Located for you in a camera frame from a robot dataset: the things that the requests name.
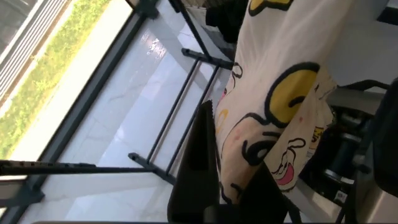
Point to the cream printed garment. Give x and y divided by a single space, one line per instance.
264 46

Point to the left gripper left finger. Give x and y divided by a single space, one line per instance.
196 174

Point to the black garment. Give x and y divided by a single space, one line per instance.
227 21

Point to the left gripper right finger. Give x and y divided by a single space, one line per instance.
262 199

